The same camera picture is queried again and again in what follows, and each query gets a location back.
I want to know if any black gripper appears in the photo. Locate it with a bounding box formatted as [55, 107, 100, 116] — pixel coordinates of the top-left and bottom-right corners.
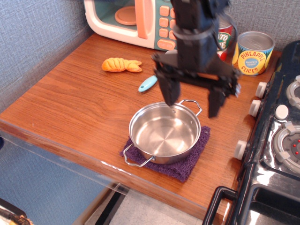
[155, 25, 240, 118]

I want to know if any orange black object corner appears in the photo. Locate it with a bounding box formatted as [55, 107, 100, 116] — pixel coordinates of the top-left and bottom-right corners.
[0, 199, 33, 225]

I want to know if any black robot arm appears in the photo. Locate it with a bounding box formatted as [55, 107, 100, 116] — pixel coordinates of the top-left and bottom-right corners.
[152, 0, 241, 118]

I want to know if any orange microwave turntable plate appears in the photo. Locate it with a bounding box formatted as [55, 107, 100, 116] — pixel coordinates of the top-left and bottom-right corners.
[114, 6, 136, 26]

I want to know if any toy microwave oven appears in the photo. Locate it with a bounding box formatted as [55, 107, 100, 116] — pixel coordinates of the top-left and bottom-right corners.
[84, 0, 177, 51]

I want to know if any small steel pot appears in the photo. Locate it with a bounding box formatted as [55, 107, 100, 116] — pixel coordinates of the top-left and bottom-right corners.
[123, 100, 202, 167]

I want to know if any pineapple slices can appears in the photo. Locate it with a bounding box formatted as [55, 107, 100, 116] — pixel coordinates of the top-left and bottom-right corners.
[232, 31, 275, 75]

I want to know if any black toy stove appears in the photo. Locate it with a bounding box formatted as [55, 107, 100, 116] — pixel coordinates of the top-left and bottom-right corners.
[203, 41, 300, 225]

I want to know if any orange plush croissant toy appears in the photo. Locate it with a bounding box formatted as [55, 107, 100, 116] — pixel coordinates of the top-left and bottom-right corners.
[101, 57, 142, 73]

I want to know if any white teal toy spoon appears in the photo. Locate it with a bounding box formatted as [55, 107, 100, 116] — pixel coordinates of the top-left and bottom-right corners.
[137, 49, 178, 93]

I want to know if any tomato sauce can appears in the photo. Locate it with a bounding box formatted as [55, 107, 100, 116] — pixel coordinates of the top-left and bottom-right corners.
[217, 17, 233, 61]

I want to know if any purple folded towel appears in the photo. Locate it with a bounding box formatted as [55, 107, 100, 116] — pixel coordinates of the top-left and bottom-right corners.
[124, 126, 210, 182]

